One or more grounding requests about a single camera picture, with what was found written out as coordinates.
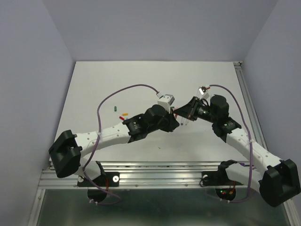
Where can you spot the front aluminium rail frame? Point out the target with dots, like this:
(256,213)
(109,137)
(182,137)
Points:
(140,175)

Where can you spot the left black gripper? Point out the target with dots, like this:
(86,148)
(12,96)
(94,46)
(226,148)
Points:
(171,124)

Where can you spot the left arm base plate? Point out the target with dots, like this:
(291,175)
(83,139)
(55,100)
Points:
(98,189)

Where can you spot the right side aluminium rail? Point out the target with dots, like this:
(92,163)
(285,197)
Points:
(259,137)

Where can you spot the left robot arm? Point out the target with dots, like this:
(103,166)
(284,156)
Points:
(68,151)

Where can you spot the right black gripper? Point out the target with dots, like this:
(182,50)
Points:
(188,110)

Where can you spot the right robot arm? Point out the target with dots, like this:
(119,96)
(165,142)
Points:
(274,179)

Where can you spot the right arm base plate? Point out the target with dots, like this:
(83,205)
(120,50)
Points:
(220,178)

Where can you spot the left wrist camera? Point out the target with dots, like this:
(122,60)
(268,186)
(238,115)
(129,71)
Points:
(166,102)

